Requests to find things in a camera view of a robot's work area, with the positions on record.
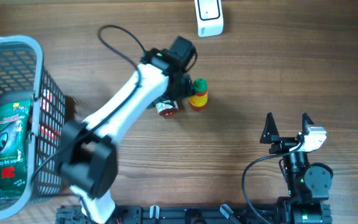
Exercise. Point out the chilli sauce bottle green cap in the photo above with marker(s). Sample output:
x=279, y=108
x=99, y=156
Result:
x=200, y=99

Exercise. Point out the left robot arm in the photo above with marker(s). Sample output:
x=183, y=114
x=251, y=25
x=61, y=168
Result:
x=88, y=154

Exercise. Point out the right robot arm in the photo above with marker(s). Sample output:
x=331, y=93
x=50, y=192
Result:
x=307, y=183

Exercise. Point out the grey plastic shopping basket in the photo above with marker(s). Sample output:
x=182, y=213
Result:
x=24, y=77

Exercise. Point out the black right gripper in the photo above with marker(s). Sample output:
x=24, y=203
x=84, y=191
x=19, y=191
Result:
x=270, y=135

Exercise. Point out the green 3M gloves packet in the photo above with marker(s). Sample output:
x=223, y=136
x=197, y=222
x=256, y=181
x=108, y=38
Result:
x=13, y=157

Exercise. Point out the small jar green lid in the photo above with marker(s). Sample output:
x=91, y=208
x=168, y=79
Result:
x=166, y=108

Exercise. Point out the white barcode scanner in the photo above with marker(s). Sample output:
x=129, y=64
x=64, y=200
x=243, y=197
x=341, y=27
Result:
x=209, y=17

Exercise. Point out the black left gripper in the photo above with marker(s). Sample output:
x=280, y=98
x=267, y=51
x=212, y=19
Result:
x=186, y=87

